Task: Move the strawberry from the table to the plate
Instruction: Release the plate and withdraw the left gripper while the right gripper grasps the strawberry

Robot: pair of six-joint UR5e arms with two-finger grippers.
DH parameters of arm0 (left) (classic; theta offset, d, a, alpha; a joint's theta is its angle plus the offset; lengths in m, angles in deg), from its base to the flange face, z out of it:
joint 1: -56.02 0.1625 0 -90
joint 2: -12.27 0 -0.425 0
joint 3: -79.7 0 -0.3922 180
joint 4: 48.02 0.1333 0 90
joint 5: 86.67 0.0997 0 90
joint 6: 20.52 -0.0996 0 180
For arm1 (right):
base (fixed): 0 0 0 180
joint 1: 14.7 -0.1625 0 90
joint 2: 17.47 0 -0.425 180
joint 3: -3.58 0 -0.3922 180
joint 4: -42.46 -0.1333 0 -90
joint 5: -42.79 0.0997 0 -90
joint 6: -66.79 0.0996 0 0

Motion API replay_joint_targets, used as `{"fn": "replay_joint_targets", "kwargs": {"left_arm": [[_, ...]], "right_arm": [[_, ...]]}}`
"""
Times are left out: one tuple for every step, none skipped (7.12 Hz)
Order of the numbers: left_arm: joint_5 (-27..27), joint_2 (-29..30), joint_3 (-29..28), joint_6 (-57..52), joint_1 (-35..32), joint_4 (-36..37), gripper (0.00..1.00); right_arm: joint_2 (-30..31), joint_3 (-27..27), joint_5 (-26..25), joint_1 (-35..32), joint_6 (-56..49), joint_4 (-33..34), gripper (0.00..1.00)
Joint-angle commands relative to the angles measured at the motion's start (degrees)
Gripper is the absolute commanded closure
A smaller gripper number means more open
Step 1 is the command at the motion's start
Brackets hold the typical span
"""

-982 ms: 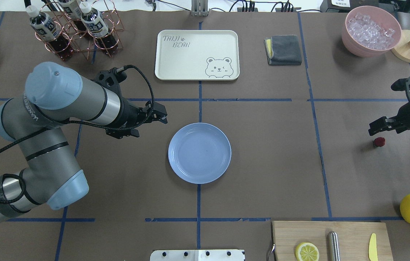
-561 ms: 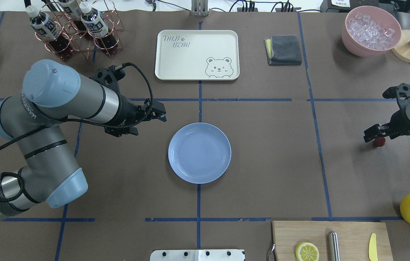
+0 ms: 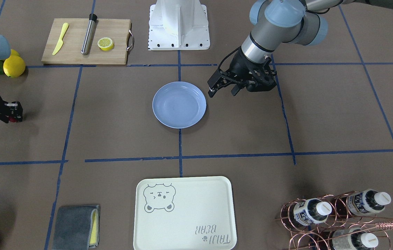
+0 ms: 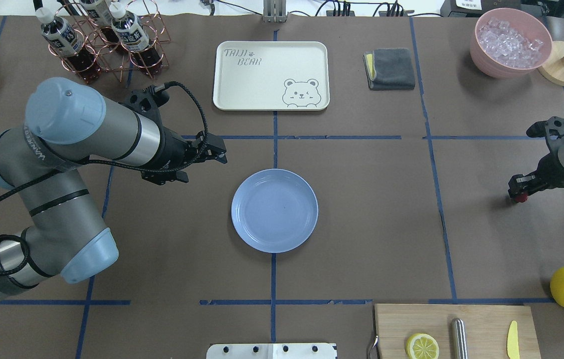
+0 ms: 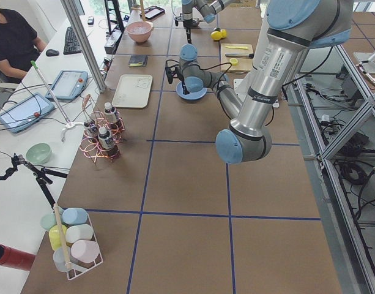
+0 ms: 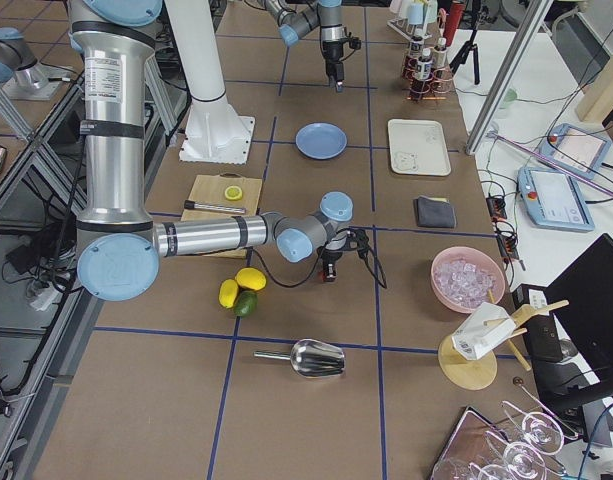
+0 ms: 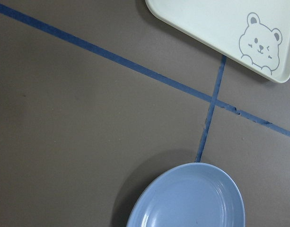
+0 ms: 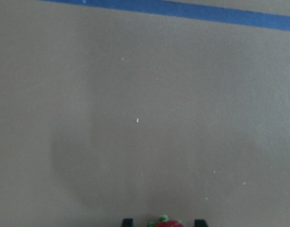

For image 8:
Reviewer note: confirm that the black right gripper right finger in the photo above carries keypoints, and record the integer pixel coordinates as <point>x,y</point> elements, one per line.
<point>200,223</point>

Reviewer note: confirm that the red strawberry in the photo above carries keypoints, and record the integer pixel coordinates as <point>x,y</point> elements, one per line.
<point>165,221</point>

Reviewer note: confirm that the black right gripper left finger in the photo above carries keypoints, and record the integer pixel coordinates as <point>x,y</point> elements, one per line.
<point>127,222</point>

